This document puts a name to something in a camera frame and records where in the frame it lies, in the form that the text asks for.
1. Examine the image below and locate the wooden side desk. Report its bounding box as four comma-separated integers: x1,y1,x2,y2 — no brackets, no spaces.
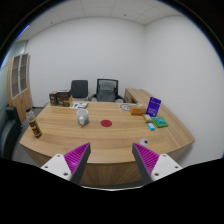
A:
123,87,153,105

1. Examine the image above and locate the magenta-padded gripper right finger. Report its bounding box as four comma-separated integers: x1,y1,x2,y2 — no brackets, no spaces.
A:
132,142,184,186

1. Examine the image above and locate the small tan box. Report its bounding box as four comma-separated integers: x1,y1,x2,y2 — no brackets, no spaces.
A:
142,113,153,123

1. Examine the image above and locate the purple upright package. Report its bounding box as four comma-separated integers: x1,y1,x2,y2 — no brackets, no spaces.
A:
145,96,162,118

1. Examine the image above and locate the round grey desk grommet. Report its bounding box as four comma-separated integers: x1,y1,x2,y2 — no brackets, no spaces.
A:
139,137,150,147

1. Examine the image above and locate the white mug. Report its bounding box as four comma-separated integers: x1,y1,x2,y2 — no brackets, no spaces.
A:
76,108,90,127

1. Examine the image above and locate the wooden shelf cabinet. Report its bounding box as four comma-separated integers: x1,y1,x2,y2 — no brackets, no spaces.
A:
6,52,34,124

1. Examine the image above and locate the black office chair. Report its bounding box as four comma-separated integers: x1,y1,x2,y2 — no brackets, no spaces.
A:
69,79,90,102

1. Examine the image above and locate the large dark brown box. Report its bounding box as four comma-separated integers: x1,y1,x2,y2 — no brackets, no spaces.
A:
56,89,71,107

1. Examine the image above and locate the green flat box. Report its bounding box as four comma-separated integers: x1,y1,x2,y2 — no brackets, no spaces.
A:
150,116,170,129

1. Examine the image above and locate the clear black-capped drink bottle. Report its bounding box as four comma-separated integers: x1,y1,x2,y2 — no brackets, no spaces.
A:
25,107,43,139

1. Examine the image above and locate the flat round red coaster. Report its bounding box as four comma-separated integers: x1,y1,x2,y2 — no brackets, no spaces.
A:
100,119,113,128

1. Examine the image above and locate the orange-brown box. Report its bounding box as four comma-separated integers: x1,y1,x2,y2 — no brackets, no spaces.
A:
129,104,147,116

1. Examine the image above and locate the black sofa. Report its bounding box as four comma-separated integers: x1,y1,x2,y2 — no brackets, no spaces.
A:
0,105,23,160

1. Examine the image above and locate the grey mesh-back office chair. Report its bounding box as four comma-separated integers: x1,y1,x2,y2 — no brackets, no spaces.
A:
88,78,126,103

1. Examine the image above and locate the white green purple leaflet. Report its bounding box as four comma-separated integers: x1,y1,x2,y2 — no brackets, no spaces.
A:
69,101,89,110

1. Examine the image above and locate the tan cardboard box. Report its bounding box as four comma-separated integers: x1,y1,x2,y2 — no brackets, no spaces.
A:
62,95,74,108

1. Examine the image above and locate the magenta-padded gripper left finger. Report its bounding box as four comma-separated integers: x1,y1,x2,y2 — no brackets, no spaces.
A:
40,142,92,185

